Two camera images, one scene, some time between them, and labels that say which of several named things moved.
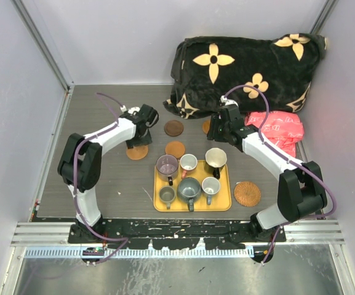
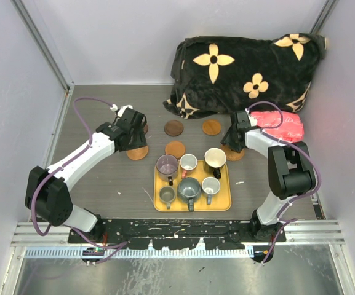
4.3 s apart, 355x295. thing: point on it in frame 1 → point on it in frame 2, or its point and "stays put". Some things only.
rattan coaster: [247, 193] → [232, 155]
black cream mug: [215, 158] stays put
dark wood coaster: [173, 128] stays put
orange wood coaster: [175, 148] stays put
